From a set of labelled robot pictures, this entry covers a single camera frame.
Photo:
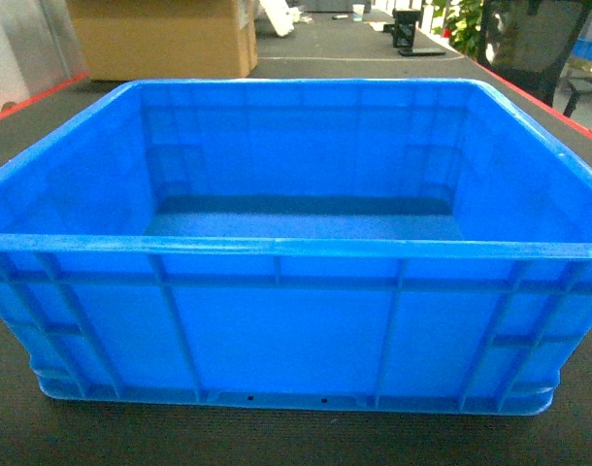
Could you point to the green potted plant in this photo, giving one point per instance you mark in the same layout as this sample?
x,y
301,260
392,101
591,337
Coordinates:
x,y
458,22

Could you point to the black office chair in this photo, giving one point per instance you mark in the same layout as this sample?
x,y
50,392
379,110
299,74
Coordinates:
x,y
527,43

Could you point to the brown cardboard box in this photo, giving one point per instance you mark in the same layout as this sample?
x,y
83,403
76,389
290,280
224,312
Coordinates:
x,y
137,40

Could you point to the white paper cup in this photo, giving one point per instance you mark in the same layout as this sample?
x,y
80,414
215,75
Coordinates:
x,y
358,11

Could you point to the black metal stand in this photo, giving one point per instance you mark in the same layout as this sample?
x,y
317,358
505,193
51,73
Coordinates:
x,y
403,30

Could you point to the large blue plastic crate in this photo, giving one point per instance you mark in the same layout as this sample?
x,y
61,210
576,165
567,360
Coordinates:
x,y
353,245

